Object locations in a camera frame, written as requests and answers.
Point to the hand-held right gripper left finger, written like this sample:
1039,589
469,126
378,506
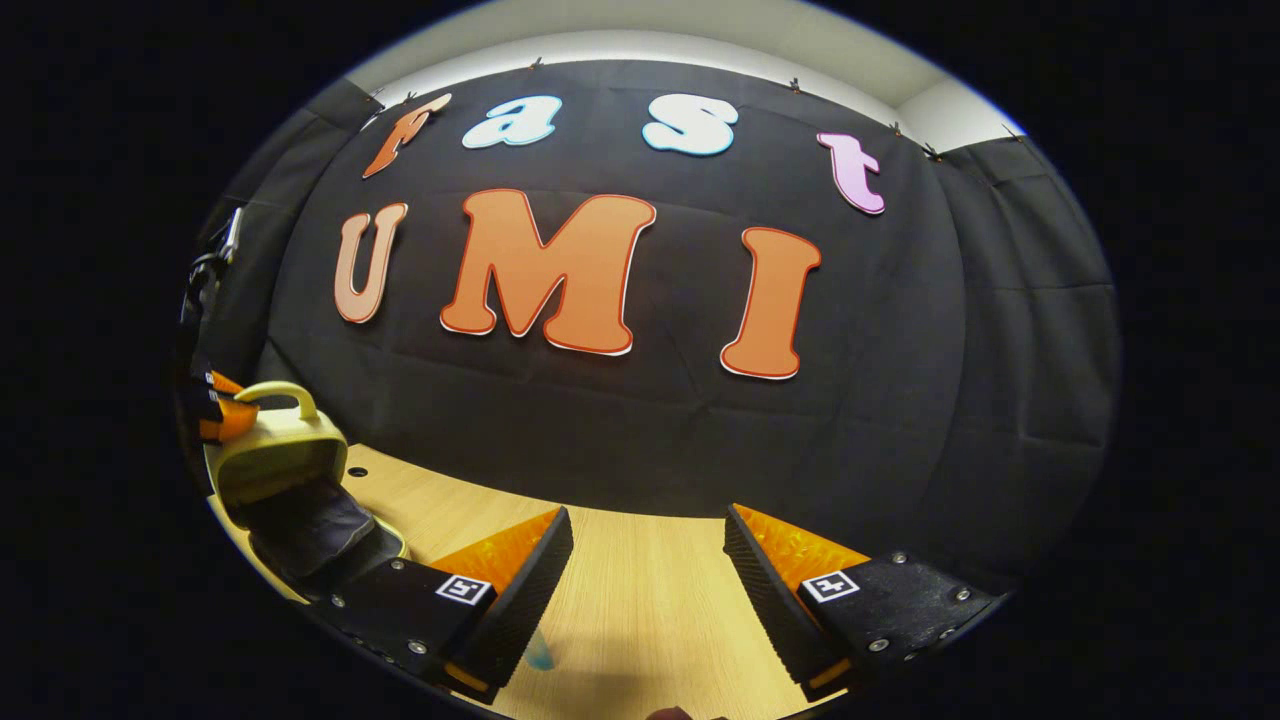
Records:
525,600

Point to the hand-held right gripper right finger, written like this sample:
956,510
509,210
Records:
770,600

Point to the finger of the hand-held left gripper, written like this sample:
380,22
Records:
225,420
220,385

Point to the pale yellow suitcase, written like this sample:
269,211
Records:
280,460

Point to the white and blue tube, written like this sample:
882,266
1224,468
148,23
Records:
540,652

